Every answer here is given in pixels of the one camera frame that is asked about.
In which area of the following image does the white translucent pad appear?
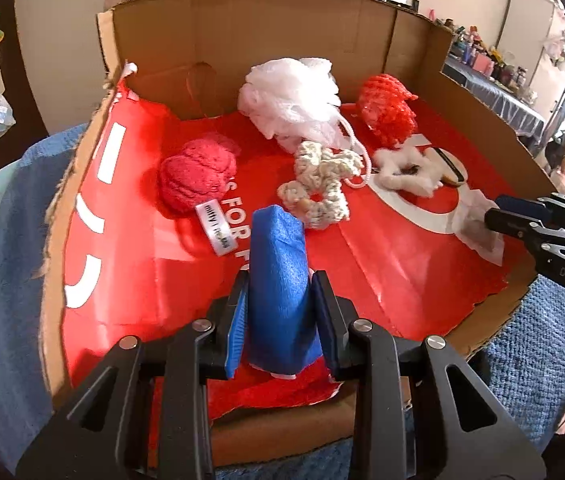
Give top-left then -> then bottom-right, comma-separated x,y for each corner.
452,188 -> 505,266

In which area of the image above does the blue sponge cloth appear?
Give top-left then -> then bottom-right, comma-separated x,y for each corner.
248,205 -> 322,376

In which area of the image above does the beige powder puff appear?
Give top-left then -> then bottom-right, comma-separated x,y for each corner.
424,146 -> 468,188

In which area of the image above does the white fluffy star scrunchie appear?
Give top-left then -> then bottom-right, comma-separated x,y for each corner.
373,146 -> 443,198

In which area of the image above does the cream crochet scrunchie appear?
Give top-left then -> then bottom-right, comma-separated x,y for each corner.
277,141 -> 365,230

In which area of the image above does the red knitted plush ball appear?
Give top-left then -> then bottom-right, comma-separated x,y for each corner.
159,134 -> 238,257

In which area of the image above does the red mesh bath pouf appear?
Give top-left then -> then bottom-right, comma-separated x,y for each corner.
356,74 -> 418,148

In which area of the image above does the white mesh bath pouf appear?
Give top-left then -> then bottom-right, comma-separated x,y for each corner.
237,58 -> 371,188

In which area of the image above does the dark cloth covered table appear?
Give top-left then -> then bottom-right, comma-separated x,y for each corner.
442,58 -> 545,141

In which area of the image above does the cardboard box with red lining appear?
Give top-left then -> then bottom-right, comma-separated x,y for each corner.
39,0 -> 559,468

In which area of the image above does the cosmetics clutter on table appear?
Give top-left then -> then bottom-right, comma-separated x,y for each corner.
411,0 -> 539,106

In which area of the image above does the white wardrobe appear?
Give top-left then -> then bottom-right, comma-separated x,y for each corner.
496,0 -> 565,82

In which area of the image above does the blue knitted blanket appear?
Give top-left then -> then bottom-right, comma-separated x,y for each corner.
0,126 -> 565,469

